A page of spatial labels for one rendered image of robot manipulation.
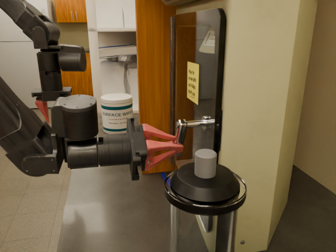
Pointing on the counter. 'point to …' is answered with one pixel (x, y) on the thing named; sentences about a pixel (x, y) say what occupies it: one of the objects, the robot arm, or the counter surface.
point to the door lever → (182, 124)
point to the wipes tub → (116, 112)
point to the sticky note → (193, 82)
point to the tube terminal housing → (262, 104)
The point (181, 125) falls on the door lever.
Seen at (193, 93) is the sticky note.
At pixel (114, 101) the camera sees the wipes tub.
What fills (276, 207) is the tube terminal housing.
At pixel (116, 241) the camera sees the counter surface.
